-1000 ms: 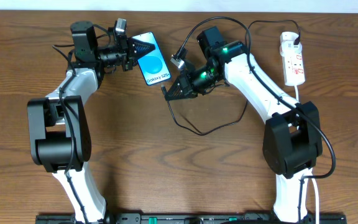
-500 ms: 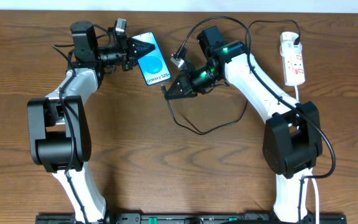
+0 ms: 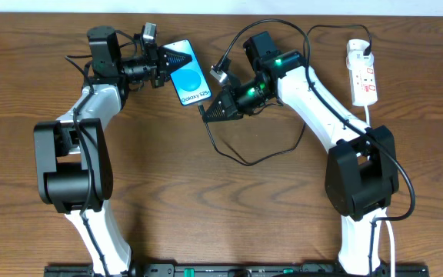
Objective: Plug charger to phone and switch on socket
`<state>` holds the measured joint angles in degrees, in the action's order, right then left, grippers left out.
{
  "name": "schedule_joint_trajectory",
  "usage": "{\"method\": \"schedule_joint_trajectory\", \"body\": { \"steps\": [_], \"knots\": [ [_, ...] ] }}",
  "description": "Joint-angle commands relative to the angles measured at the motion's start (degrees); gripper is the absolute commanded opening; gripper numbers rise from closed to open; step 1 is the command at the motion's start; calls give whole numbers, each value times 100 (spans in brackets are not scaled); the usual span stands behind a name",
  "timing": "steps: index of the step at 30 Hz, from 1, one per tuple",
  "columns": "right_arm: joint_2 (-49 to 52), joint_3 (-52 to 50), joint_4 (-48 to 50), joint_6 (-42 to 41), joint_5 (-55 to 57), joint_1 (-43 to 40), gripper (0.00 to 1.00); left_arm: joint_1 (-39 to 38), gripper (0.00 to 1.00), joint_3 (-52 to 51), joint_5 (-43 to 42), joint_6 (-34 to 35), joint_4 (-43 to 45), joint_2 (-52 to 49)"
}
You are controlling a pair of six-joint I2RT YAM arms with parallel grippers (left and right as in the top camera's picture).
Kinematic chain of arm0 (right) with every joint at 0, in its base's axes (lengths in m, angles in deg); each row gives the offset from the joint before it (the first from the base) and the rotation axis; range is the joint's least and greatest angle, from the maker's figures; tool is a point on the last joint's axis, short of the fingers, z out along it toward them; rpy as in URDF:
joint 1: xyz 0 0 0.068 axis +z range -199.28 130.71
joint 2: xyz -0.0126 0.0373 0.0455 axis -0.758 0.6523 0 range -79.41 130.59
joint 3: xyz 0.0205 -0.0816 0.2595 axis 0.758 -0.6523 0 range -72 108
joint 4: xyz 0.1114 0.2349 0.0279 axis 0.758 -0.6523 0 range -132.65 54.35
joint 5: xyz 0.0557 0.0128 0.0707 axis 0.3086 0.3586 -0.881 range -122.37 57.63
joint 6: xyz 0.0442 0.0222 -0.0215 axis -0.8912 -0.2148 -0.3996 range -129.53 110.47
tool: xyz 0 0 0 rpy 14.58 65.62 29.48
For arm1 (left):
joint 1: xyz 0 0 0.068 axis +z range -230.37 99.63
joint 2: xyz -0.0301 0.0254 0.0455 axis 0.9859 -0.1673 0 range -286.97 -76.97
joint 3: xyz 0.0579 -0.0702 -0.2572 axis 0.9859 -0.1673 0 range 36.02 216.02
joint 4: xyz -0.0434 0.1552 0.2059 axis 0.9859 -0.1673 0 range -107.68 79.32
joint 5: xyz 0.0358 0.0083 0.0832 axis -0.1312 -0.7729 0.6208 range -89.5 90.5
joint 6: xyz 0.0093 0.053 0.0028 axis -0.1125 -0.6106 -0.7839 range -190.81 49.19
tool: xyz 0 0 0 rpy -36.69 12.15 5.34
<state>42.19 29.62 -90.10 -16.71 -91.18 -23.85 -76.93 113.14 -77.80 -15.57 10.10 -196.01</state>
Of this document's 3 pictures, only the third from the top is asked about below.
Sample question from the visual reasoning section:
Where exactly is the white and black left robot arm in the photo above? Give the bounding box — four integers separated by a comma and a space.
33, 22, 194, 276

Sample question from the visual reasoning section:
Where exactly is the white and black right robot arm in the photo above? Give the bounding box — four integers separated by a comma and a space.
200, 32, 400, 275

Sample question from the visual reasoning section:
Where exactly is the white power strip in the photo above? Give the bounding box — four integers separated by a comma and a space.
347, 58, 378, 107

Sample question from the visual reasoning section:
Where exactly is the blue screen Galaxy smartphone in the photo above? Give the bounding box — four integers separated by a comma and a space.
165, 39, 212, 106

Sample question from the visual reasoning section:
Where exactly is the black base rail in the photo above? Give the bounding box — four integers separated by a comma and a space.
43, 262, 430, 277

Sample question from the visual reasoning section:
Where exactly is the white power strip cord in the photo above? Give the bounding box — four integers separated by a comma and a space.
363, 104, 396, 277

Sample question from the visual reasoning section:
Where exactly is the white USB charger plug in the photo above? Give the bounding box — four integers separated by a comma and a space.
346, 39, 375, 70

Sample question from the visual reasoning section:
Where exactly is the black USB charging cable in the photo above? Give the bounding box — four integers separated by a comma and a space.
197, 24, 373, 167

